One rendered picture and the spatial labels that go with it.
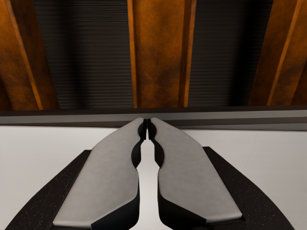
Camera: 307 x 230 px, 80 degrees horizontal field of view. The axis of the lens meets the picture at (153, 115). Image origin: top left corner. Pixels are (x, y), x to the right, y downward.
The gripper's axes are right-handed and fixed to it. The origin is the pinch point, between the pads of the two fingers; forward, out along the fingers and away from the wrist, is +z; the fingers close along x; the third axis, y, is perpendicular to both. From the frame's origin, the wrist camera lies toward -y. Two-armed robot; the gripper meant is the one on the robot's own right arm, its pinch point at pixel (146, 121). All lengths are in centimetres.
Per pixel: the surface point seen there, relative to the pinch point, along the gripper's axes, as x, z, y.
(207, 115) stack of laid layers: 5.4, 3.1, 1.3
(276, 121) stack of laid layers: 11.4, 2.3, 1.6
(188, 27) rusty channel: 5.4, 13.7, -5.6
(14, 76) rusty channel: -20.3, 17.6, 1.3
